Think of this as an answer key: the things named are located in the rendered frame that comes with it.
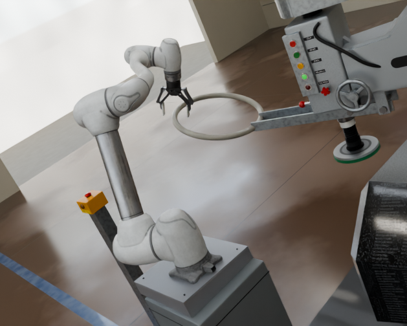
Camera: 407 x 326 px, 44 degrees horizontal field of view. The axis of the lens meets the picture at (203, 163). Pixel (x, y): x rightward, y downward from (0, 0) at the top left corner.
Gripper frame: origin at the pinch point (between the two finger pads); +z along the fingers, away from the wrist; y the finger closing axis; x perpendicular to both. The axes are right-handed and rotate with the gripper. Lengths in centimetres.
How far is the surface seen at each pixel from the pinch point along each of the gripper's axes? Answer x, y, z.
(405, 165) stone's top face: -38, 113, -2
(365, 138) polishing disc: -13, 98, 0
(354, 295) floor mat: -27, 103, 95
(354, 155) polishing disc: -28, 92, 1
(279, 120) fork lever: -16, 57, -8
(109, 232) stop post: -34, -36, 60
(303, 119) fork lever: -18, 68, -11
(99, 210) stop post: -31, -40, 47
